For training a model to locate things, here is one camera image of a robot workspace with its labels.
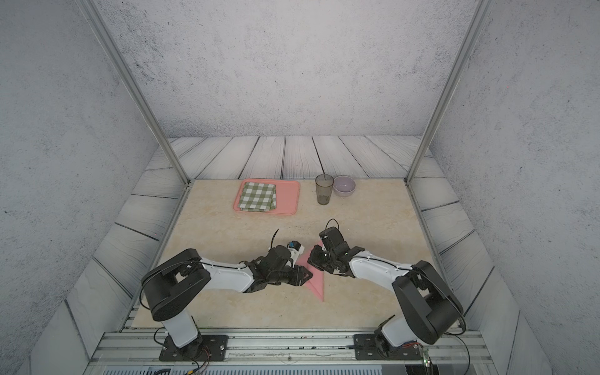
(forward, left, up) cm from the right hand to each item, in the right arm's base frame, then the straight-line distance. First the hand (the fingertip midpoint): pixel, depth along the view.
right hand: (307, 260), depth 86 cm
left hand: (-6, -2, -3) cm, 7 cm away
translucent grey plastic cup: (+35, -7, +4) cm, 36 cm away
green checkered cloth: (+35, +24, -4) cm, 42 cm away
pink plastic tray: (+37, +10, -7) cm, 39 cm away
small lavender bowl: (+41, -17, -3) cm, 44 cm away
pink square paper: (-6, -3, -4) cm, 8 cm away
